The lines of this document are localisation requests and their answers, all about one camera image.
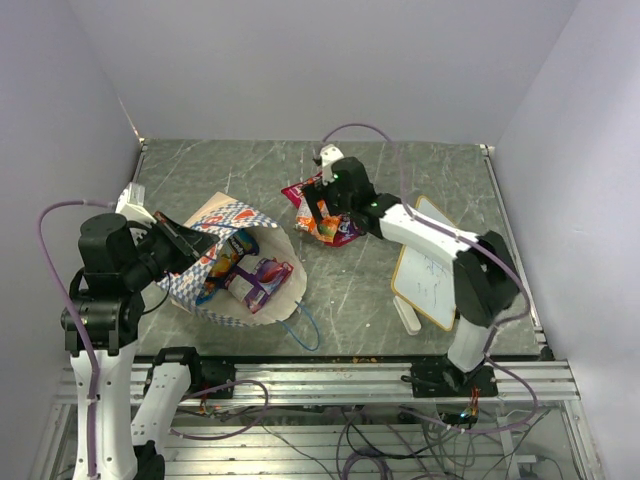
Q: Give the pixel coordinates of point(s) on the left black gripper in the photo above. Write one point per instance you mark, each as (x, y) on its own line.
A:
(191, 243)

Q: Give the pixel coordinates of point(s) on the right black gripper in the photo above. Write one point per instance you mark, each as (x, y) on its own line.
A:
(311, 194)

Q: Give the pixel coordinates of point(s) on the orange snack packet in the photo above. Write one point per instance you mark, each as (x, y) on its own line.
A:
(324, 230)

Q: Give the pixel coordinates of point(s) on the small colourful candy packet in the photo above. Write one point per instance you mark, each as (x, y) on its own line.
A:
(347, 231)

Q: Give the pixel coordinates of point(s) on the purple snack packet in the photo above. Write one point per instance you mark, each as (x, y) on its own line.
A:
(254, 280)

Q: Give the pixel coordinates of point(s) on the pink snack bag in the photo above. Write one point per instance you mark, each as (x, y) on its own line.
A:
(294, 193)

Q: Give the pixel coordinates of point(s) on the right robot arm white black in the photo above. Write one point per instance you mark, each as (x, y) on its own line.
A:
(483, 274)

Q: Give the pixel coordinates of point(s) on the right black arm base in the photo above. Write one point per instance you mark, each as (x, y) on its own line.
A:
(436, 377)

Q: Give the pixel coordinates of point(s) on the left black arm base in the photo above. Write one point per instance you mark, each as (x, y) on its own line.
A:
(205, 372)

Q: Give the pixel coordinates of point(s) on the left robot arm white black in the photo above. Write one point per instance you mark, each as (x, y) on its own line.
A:
(121, 258)

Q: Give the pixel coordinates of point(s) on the blue snack bag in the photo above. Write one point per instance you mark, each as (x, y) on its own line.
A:
(235, 248)

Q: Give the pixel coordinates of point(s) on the white whiteboard eraser marker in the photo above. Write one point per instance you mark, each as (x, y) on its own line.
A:
(407, 316)

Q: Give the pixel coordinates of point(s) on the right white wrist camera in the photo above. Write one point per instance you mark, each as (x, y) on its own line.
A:
(325, 158)

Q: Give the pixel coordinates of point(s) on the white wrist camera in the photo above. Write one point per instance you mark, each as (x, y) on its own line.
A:
(325, 158)
(130, 204)

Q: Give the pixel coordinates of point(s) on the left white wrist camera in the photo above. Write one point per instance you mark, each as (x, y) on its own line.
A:
(130, 204)

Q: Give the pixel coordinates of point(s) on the small whiteboard yellow frame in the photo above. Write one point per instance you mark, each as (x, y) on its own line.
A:
(423, 275)

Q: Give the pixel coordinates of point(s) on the aluminium frame rail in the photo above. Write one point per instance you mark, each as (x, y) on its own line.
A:
(334, 384)

